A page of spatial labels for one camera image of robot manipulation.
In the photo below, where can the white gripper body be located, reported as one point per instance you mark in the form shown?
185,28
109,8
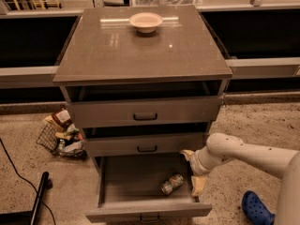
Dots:
196,164

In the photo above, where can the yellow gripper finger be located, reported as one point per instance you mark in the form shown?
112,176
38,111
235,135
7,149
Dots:
188,154
198,184

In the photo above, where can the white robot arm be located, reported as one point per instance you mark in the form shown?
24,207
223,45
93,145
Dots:
282,163

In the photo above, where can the grey top drawer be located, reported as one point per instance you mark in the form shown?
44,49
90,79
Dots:
124,113

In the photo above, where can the grey drawer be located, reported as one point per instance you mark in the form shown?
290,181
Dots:
124,113
147,144
129,189

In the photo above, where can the grey bottom drawer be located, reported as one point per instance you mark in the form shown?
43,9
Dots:
129,189

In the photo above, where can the grey middle drawer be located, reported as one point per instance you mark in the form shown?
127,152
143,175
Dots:
147,144

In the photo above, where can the grey drawer cabinet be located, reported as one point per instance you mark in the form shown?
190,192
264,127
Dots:
107,59

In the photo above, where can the blue croc shoe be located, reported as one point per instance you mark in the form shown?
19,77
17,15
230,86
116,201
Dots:
255,210

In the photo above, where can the white ceramic bowl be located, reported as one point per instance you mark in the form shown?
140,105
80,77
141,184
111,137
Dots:
145,22

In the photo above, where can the black bar stand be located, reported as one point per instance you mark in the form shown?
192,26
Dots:
29,217

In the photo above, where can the wire basket of snacks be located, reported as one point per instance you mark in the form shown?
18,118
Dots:
61,137

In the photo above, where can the grey horizontal rail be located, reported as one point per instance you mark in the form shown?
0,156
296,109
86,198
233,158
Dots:
259,68

